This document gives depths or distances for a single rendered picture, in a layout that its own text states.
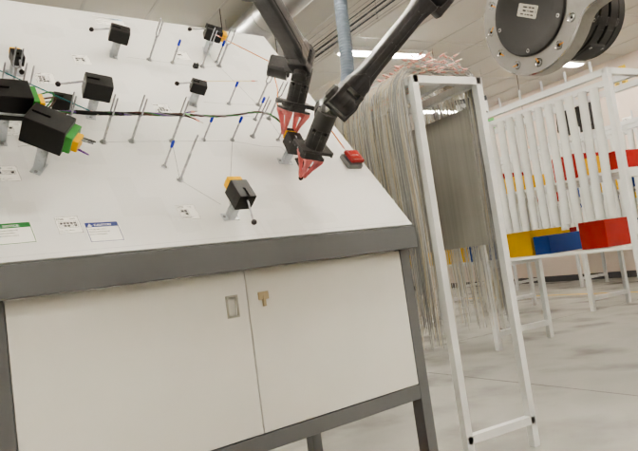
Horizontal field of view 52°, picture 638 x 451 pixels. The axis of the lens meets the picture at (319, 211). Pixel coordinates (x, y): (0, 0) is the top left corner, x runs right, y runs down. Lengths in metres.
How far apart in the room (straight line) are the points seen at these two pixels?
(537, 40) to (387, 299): 1.04
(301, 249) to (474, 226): 1.22
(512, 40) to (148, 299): 0.92
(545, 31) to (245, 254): 0.86
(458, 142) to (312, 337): 1.34
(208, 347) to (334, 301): 0.40
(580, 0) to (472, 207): 1.79
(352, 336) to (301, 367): 0.19
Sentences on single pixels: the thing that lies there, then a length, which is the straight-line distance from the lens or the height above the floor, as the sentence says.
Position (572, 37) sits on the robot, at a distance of 1.07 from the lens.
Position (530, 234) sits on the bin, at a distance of 4.99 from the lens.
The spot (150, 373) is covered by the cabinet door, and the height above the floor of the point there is 0.60.
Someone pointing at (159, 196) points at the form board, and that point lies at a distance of 1.63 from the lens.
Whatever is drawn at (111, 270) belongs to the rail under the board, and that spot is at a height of 0.83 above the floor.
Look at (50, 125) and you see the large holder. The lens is 1.50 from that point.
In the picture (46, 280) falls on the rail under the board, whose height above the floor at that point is 0.83.
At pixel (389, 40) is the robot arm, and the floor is 1.34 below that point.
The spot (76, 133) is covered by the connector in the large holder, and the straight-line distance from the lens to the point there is 1.51.
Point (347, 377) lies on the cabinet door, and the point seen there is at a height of 0.48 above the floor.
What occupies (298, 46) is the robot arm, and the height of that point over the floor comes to 1.35.
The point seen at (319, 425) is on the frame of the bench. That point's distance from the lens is 1.77.
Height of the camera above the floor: 0.78
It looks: 5 degrees up
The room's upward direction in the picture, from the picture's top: 8 degrees counter-clockwise
